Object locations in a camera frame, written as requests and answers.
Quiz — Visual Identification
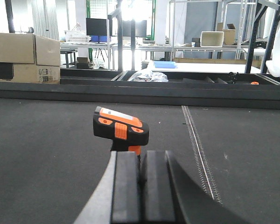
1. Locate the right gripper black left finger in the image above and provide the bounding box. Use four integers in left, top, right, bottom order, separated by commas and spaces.
74, 151, 141, 224

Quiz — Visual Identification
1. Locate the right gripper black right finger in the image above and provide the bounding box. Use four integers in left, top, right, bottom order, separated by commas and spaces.
141, 150, 247, 224

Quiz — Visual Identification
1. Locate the orange black barcode scanner gun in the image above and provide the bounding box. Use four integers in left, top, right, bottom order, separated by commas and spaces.
93, 106, 149, 156

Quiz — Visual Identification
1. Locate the large brown cardboard box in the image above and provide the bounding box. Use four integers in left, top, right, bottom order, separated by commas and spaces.
0, 33, 60, 84

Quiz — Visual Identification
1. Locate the small distant cardboard box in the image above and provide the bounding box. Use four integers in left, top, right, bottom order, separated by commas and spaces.
217, 22, 236, 45

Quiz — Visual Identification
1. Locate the crumpled clear plastic bag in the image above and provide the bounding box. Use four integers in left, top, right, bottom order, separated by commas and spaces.
128, 69, 168, 83

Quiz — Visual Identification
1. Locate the light blue plastic tray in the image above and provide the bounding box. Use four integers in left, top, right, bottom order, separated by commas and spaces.
154, 61, 177, 69

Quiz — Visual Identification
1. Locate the beige plastic tub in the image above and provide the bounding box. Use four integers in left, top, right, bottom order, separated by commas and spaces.
200, 31, 224, 47

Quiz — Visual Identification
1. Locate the black computer monitor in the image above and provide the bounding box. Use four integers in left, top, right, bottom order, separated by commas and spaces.
86, 18, 112, 43

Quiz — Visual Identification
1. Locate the white wire basket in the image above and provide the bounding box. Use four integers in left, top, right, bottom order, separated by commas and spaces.
65, 22, 90, 43

